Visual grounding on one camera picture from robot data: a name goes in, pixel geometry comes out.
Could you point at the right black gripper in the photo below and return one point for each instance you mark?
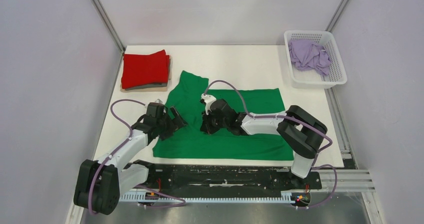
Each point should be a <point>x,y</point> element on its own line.
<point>206,126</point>

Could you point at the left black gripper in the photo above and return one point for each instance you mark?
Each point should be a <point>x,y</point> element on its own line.
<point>177,122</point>

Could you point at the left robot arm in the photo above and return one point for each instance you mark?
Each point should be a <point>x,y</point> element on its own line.
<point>101,182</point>

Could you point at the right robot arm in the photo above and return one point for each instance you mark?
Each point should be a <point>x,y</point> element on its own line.
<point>300,130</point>

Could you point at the folded red t-shirt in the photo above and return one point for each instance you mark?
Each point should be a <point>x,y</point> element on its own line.
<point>144,69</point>

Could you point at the crumpled purple t-shirt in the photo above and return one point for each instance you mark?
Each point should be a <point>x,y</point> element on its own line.
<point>307,55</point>

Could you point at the white plastic basket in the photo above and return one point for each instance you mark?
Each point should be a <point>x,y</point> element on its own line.
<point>311,79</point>

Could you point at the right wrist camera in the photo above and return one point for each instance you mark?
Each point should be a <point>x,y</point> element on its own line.
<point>207,100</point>

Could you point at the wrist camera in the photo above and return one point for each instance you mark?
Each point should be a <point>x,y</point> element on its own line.
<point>155,109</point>
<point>207,100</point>

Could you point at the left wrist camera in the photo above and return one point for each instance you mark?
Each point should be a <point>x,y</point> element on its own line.
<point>155,109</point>

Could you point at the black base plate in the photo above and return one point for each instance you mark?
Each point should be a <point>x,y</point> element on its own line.
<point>226,181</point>

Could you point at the white slotted cable duct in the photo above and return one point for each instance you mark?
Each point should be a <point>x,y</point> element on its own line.
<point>142,196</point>

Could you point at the left aluminium corner post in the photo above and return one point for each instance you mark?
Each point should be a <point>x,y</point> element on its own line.
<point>109,25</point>

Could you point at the aluminium corner post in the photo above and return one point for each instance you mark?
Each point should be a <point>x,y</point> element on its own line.
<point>109,25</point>
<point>337,15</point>

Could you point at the right aluminium corner post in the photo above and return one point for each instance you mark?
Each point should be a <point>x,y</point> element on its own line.
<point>337,15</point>

